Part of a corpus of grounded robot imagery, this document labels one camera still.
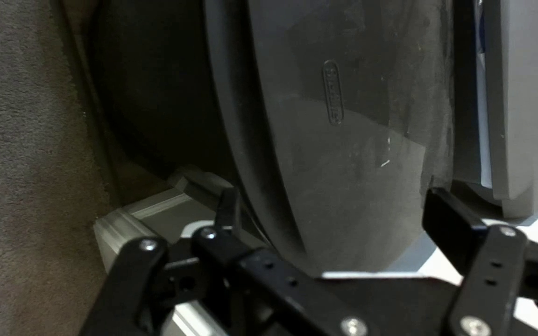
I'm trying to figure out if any black trash bin body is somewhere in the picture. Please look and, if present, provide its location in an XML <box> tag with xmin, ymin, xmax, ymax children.
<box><xmin>84</xmin><ymin>0</ymin><xmax>247</xmax><ymax>188</ymax></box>

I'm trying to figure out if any dark grey trash bin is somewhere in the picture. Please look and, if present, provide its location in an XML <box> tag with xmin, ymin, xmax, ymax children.
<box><xmin>452</xmin><ymin>0</ymin><xmax>538</xmax><ymax>225</ymax></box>

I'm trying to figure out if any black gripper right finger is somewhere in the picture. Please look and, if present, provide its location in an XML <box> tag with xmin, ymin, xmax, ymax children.
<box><xmin>422</xmin><ymin>184</ymin><xmax>538</xmax><ymax>336</ymax></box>

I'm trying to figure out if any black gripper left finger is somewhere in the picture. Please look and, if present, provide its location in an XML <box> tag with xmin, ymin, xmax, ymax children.
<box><xmin>80</xmin><ymin>184</ymin><xmax>370</xmax><ymax>336</ymax></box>

